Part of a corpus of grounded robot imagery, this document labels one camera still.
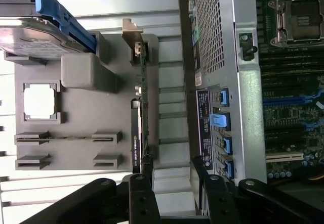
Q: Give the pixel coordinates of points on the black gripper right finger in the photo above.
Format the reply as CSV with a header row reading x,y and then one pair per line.
x,y
220,198

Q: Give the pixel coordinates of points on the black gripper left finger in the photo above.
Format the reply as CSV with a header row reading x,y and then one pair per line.
x,y
141,198

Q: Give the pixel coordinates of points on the white expansion slot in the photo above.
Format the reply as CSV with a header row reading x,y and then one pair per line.
x,y
283,157

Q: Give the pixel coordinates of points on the grey parts rack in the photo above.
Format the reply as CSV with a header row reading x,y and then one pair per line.
x,y
101,123

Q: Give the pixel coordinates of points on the open black PC case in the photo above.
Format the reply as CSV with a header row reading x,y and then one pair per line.
x,y
248,107

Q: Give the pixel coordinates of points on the green RAM stick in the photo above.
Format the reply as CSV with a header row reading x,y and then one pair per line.
x,y
68,138

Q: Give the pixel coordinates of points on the green Dell motherboard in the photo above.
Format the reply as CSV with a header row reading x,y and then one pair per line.
x,y
286,123

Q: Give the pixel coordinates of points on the silver CPU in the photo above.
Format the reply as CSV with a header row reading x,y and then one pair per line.
x,y
39,102

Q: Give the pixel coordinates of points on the metal CPU socket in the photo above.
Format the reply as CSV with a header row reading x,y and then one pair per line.
x,y
298,21

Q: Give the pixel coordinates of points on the silver hard disk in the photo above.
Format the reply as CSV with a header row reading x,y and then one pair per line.
x,y
27,34

